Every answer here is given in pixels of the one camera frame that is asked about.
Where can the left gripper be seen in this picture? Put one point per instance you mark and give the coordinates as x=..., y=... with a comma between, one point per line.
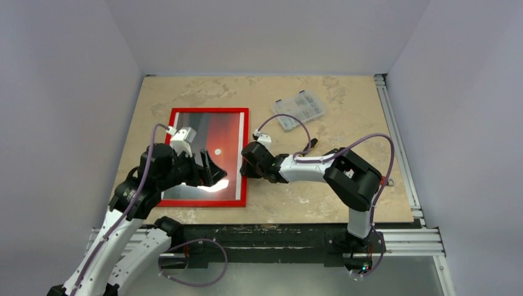
x=210, y=174

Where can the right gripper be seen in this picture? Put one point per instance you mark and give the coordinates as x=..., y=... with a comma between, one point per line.
x=253, y=162

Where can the red picture frame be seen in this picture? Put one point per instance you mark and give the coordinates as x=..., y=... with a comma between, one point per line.
x=223, y=132

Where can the black yellow screwdriver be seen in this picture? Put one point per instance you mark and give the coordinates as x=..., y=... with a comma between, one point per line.
x=310, y=146

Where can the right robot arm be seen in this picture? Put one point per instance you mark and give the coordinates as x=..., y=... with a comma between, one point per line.
x=352, y=179

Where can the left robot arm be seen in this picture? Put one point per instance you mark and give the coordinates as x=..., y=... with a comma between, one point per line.
x=105, y=269

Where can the clear plastic screw box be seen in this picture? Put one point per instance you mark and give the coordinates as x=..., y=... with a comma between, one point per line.
x=306, y=106

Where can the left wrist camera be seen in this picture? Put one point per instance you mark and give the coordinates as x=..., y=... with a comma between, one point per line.
x=181, y=140

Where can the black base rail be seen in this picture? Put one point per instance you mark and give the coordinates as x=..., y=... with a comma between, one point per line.
x=328, y=244

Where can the red handle adjustable wrench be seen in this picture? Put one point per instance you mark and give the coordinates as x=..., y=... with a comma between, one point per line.
x=387, y=181

